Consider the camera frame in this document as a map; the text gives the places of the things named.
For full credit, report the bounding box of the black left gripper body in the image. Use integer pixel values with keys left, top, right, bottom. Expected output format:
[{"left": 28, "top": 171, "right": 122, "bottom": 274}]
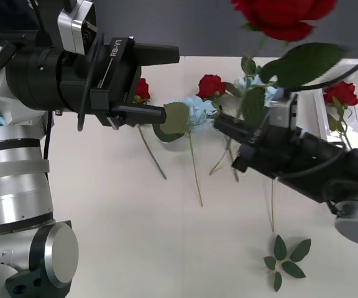
[{"left": 59, "top": 36, "right": 143, "bottom": 128}]

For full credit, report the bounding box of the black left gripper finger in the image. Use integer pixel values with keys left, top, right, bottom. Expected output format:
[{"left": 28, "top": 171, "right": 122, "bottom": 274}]
[
  {"left": 110, "top": 104, "right": 167, "bottom": 127},
  {"left": 134, "top": 42, "right": 180, "bottom": 67}
]

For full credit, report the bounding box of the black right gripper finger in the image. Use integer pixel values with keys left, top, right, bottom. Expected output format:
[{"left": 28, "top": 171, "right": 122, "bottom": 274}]
[
  {"left": 215, "top": 114, "right": 255, "bottom": 135},
  {"left": 213, "top": 119, "right": 246, "bottom": 146}
]

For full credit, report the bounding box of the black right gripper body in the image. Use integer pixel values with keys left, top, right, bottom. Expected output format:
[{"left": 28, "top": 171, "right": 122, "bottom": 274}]
[{"left": 231, "top": 122, "right": 305, "bottom": 180}]

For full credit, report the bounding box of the red rose with large leaves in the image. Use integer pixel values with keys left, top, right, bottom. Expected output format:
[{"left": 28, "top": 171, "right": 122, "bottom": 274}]
[{"left": 231, "top": 0, "right": 349, "bottom": 233}]

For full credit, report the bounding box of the small red rose, thin stem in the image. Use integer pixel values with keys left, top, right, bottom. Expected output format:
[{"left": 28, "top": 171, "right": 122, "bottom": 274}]
[{"left": 133, "top": 78, "right": 168, "bottom": 181}]

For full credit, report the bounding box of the pale blue flower, round leaf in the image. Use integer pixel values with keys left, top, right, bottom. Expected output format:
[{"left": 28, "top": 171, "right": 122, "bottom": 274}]
[{"left": 152, "top": 94, "right": 219, "bottom": 207}]

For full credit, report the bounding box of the red rose with green stem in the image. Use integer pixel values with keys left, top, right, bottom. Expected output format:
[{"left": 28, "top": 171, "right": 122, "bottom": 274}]
[{"left": 196, "top": 73, "right": 245, "bottom": 125}]

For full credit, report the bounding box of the pale blue flower, brown stem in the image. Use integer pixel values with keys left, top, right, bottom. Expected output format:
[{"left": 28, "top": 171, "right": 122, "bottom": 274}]
[{"left": 209, "top": 56, "right": 284, "bottom": 176}]

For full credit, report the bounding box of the red rose with bent stem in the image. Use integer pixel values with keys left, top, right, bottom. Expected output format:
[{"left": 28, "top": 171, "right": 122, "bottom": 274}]
[{"left": 323, "top": 81, "right": 358, "bottom": 150}]

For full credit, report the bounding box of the loose five-leaf green twig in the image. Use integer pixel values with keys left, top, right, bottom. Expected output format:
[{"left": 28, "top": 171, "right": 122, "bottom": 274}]
[{"left": 263, "top": 234, "right": 312, "bottom": 293}]

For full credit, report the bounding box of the black left wrist camera cable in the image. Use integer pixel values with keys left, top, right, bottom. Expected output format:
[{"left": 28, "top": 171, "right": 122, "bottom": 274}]
[{"left": 76, "top": 30, "right": 106, "bottom": 133}]

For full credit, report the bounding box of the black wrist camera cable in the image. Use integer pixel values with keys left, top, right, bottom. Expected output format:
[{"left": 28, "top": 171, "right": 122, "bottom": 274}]
[
  {"left": 287, "top": 49, "right": 358, "bottom": 93},
  {"left": 76, "top": 30, "right": 106, "bottom": 133}
]

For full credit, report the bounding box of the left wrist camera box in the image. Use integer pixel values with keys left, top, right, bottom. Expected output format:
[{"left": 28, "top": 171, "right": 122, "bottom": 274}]
[{"left": 57, "top": 0, "right": 98, "bottom": 56}]

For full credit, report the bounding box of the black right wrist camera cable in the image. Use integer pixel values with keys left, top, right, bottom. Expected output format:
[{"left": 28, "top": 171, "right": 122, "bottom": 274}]
[{"left": 287, "top": 49, "right": 358, "bottom": 93}]

